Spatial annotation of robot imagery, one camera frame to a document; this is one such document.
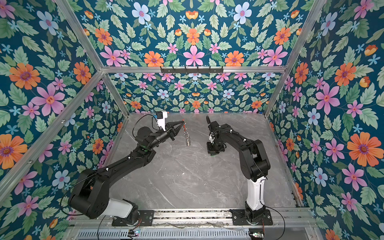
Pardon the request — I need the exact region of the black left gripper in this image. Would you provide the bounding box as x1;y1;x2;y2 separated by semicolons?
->
147;119;183;150

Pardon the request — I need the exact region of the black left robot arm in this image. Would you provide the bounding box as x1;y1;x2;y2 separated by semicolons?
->
68;121;185;221

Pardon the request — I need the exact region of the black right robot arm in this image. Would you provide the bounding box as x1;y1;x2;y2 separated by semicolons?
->
206;117;271;224

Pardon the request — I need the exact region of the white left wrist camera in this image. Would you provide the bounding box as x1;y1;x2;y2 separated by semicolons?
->
156;111;168;131

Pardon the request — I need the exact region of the black hook rail on frame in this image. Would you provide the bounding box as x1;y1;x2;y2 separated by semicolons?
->
160;66;224;74

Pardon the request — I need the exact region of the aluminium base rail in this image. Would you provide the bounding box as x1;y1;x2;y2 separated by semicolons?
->
66;208;319;236

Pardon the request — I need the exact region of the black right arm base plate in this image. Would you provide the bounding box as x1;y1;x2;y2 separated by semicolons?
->
229;209;273;226

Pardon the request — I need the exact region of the aluminium frame horizontal rear bar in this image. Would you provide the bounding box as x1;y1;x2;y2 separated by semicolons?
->
102;66;287;74

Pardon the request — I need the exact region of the white vented cable duct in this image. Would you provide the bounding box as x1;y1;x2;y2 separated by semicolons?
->
76;229;251;240

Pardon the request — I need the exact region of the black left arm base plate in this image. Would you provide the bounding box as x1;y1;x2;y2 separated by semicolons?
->
112;210;155;227

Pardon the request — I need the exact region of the aluminium frame bar left side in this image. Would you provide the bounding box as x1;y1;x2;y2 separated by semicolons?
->
1;71;103;206

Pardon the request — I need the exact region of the aluminium frame post left rear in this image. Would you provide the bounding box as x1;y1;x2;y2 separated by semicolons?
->
56;1;129;118

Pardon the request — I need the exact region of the aluminium frame post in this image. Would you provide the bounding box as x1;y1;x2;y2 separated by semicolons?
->
264;0;327;119
56;1;129;118

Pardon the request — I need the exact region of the aluminium frame post right rear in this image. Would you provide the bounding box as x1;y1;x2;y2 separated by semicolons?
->
264;0;327;119

